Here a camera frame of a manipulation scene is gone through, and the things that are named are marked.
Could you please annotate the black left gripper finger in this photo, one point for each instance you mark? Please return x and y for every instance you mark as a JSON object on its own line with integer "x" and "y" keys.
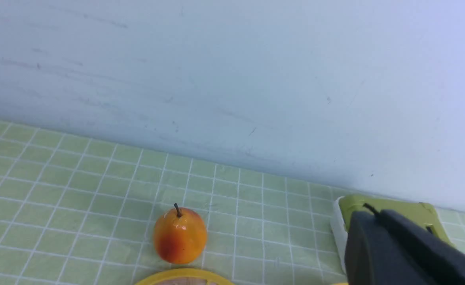
{"x": 385, "y": 248}

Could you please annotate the yellow woven bamboo steamer lid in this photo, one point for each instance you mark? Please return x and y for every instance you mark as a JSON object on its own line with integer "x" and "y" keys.
{"x": 185, "y": 276}

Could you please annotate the green lidded white storage box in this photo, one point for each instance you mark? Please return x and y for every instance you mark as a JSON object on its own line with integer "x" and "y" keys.
{"x": 422, "y": 214}

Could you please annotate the orange red toy pear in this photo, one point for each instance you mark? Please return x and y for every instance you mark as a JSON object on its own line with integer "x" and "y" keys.
{"x": 179, "y": 235}

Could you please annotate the green checkered tablecloth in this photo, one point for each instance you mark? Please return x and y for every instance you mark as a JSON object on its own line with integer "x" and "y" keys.
{"x": 80, "y": 211}

